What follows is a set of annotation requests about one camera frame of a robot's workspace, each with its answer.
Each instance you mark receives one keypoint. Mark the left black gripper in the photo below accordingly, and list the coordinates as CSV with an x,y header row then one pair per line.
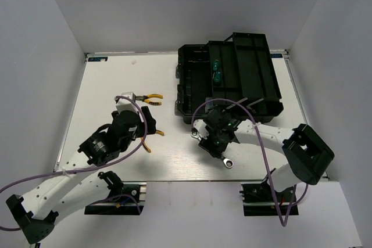
x,y
151,122

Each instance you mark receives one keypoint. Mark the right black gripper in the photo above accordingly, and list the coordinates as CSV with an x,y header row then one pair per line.
x,y
206,143

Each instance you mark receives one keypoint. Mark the large silver ratchet wrench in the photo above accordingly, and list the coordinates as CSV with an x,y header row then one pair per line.
x,y
228,162

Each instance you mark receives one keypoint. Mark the green stubby screwdriver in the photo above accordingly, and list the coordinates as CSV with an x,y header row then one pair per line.
x,y
217,77
216,65

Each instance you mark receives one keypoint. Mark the black plastic toolbox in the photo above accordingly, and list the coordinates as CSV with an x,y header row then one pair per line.
x,y
247,77

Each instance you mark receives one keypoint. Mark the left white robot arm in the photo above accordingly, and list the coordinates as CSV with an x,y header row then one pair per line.
x,y
81,181

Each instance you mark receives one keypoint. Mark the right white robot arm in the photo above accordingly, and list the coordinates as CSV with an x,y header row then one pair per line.
x,y
307,155

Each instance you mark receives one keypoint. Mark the yellow long-nose pliers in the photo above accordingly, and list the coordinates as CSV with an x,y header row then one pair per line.
x,y
151,140

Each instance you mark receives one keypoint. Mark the blue label sticker left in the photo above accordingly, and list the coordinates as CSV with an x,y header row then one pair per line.
x,y
98,59

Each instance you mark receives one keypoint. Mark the blue label sticker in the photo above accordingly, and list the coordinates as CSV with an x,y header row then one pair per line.
x,y
276,55
98,59

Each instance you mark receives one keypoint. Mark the blue label sticker right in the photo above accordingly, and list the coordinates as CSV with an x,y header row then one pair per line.
x,y
276,55

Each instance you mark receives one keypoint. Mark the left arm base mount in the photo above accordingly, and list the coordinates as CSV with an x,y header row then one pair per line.
x,y
129,200

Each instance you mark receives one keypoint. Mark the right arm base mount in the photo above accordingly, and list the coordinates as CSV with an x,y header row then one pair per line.
x,y
258,201

